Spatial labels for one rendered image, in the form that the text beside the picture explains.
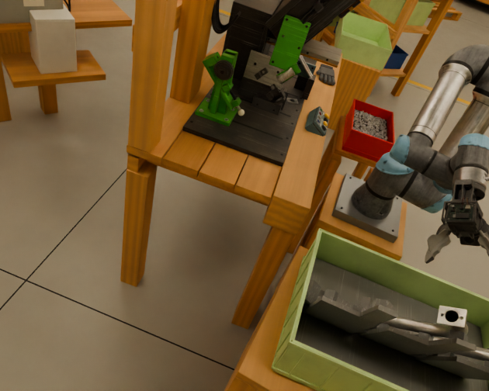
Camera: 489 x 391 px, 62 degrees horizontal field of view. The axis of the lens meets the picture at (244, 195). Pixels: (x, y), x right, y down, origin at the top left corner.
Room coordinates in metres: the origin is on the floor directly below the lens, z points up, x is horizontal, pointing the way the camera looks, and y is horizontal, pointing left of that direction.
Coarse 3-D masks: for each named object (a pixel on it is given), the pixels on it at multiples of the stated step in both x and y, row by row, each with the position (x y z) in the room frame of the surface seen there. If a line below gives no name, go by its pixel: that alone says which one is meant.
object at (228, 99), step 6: (210, 54) 1.49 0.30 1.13; (216, 54) 1.46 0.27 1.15; (204, 60) 1.44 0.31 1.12; (210, 60) 1.44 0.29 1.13; (216, 60) 1.44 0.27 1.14; (210, 66) 1.44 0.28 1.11; (210, 72) 1.44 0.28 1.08; (216, 78) 1.44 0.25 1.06; (228, 84) 1.44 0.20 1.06; (222, 90) 1.44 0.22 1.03; (228, 90) 1.44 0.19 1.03; (222, 96) 1.43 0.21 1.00; (228, 96) 1.45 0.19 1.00; (234, 96) 1.46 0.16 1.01; (228, 102) 1.43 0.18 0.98; (234, 102) 1.44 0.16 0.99; (240, 102) 1.46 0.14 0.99
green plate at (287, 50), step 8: (288, 16) 1.75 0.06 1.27; (288, 24) 1.74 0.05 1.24; (296, 24) 1.74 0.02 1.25; (304, 24) 1.75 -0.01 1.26; (280, 32) 1.73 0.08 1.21; (288, 32) 1.74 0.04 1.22; (296, 32) 1.74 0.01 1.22; (304, 32) 1.74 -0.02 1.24; (280, 40) 1.73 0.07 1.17; (288, 40) 1.73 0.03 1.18; (296, 40) 1.73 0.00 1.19; (304, 40) 1.73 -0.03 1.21; (280, 48) 1.72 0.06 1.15; (288, 48) 1.72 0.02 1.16; (296, 48) 1.72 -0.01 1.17; (272, 56) 1.71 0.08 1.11; (280, 56) 1.71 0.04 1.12; (288, 56) 1.71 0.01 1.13; (296, 56) 1.71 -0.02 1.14; (272, 64) 1.70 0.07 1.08; (280, 64) 1.70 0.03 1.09; (288, 64) 1.70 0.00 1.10
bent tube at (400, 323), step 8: (440, 312) 0.59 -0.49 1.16; (448, 312) 0.59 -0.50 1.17; (456, 312) 0.58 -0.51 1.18; (464, 312) 0.58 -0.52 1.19; (392, 320) 0.66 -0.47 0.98; (400, 320) 0.66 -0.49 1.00; (408, 320) 0.66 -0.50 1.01; (416, 320) 0.66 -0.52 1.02; (440, 320) 0.57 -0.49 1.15; (448, 320) 0.58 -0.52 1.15; (456, 320) 0.56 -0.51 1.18; (464, 320) 0.56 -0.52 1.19; (400, 328) 0.65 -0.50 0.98; (408, 328) 0.64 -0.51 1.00; (416, 328) 0.64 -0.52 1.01; (424, 328) 0.63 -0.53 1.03; (432, 328) 0.63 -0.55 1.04; (440, 328) 0.63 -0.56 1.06; (448, 328) 0.62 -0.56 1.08; (456, 328) 0.57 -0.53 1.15; (464, 328) 0.55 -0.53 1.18; (440, 336) 0.62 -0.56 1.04; (448, 336) 0.61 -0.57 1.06
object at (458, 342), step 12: (360, 336) 0.67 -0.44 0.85; (372, 336) 0.65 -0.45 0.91; (384, 336) 0.62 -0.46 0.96; (396, 336) 0.60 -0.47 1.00; (408, 336) 0.59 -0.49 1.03; (456, 336) 0.56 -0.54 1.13; (396, 348) 0.66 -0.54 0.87; (408, 348) 0.63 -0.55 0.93; (420, 348) 0.61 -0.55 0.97; (432, 348) 0.59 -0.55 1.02; (444, 348) 0.57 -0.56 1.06; (456, 348) 0.56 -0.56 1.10; (468, 348) 0.54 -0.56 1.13
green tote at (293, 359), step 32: (320, 256) 0.92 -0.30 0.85; (352, 256) 0.91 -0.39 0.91; (384, 256) 0.90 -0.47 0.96; (416, 288) 0.88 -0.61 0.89; (448, 288) 0.88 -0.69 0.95; (288, 320) 0.64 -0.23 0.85; (480, 320) 0.86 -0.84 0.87; (288, 352) 0.52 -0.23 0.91; (320, 352) 0.52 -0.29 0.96; (320, 384) 0.51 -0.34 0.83; (352, 384) 0.50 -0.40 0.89; (384, 384) 0.49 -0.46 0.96
